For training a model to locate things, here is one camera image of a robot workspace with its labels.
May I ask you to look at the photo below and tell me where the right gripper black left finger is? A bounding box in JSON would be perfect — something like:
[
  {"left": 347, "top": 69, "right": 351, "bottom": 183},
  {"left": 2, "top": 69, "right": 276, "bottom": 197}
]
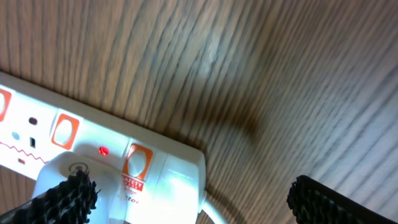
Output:
[{"left": 1, "top": 170, "right": 98, "bottom": 224}]

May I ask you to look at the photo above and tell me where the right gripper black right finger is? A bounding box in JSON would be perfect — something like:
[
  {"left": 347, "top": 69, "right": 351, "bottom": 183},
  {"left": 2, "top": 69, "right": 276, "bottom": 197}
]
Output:
[{"left": 287, "top": 175, "right": 397, "bottom": 224}]

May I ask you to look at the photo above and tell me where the white power strip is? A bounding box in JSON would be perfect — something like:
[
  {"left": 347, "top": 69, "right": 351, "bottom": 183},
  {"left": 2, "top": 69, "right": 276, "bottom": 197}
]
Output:
[{"left": 1, "top": 74, "right": 206, "bottom": 223}]

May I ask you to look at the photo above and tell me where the white charger adapter plug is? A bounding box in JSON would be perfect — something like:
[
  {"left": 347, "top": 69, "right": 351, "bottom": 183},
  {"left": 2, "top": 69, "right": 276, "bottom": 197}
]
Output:
[{"left": 32, "top": 152, "right": 127, "bottom": 223}]

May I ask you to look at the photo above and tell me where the white power strip cord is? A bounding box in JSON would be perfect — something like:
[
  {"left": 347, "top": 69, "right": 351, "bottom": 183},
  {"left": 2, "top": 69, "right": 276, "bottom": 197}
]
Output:
[{"left": 200, "top": 198, "right": 229, "bottom": 224}]

